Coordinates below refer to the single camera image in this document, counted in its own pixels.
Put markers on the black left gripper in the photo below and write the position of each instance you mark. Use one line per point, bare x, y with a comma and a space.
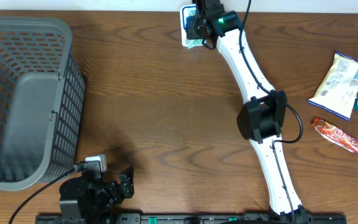
126, 184

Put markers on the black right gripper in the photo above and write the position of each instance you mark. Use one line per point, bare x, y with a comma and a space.
190, 32

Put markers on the light teal snack packet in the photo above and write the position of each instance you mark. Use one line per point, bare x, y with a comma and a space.
194, 42

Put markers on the yellow snack bag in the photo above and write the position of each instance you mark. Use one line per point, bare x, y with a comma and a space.
338, 90

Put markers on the red chocolate bar wrapper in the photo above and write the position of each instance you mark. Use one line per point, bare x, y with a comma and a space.
335, 135

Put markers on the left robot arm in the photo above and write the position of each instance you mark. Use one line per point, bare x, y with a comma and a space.
89, 199

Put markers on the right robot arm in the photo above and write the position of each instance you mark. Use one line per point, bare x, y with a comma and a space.
260, 121

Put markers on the white barcode scanner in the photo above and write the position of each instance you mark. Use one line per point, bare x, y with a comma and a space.
183, 17

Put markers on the gray plastic basket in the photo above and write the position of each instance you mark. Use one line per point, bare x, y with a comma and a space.
41, 101

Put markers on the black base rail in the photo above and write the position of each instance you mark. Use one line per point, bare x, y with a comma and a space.
136, 218

